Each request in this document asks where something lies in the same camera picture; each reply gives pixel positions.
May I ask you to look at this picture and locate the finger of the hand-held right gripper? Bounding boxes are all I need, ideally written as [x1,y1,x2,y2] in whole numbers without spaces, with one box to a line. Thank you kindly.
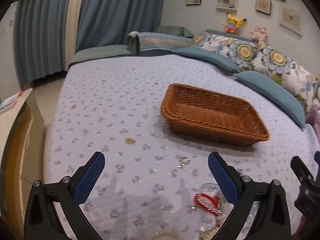
[290,151,320,220]

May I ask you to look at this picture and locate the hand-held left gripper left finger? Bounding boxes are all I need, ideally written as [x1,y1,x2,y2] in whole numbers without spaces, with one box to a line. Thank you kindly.
[24,151,105,240]

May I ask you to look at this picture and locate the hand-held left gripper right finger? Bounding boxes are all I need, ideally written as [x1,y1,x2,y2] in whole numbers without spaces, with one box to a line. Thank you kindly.
[207,151,292,240]

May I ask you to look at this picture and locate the clear spiral hair tie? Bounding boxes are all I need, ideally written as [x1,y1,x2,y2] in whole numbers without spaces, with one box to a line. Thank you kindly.
[194,182,227,210]

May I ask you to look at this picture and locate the red cord bracelet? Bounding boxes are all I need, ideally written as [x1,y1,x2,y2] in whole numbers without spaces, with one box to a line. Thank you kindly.
[194,192,220,217]

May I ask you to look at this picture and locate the brown wicker basket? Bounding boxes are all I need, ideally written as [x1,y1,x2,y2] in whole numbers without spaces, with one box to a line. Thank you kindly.
[161,83,270,146]

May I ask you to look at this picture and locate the cream spiral hair tie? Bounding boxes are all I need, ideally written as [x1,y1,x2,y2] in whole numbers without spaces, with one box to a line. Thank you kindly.
[147,230,183,240]

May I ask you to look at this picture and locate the lilac floral bedspread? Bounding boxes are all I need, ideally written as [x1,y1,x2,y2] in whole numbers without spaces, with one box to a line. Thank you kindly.
[46,54,320,240]

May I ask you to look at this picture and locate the teal pillow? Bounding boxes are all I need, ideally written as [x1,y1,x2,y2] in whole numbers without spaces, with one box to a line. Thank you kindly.
[171,47,242,73]
[234,71,307,130]

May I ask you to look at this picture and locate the wooden side table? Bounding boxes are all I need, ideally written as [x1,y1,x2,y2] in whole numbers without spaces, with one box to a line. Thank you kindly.
[0,88,34,155]

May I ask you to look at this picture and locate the floral print pillow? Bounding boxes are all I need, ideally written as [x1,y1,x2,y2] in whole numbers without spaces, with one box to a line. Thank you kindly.
[253,42,320,113]
[190,31,258,72]

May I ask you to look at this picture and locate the red and white books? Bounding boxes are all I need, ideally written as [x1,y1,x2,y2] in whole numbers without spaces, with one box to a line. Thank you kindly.
[0,91,25,109]

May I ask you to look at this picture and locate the grey-green bed sheet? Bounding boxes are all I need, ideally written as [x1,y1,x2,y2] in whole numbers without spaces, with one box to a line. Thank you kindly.
[69,45,132,71]

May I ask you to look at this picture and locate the pink plush toy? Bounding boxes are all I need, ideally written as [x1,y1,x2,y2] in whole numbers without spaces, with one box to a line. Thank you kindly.
[251,25,268,43]

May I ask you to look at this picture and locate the folded blue quilt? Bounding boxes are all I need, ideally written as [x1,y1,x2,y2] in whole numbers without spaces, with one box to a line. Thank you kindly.
[125,31,194,57]

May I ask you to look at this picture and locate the framed butterfly picture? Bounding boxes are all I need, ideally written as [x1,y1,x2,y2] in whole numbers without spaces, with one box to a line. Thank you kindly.
[279,5,303,34]

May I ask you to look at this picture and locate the yellow plush toy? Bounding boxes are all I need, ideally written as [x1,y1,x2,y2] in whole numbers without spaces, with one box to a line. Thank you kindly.
[222,14,247,34]

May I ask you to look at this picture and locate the blue curtain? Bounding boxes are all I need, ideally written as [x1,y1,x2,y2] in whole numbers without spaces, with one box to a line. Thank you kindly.
[75,0,167,53]
[14,0,75,89]

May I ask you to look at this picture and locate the cream sheer curtain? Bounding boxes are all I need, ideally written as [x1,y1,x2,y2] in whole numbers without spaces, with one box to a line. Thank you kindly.
[65,0,85,68]

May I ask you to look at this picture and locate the small framed crown picture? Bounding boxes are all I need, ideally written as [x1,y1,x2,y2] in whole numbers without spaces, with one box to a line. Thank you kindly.
[255,0,272,15]

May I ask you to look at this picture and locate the white framed collage picture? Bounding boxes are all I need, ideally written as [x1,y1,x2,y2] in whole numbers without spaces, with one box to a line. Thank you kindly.
[216,0,237,11]

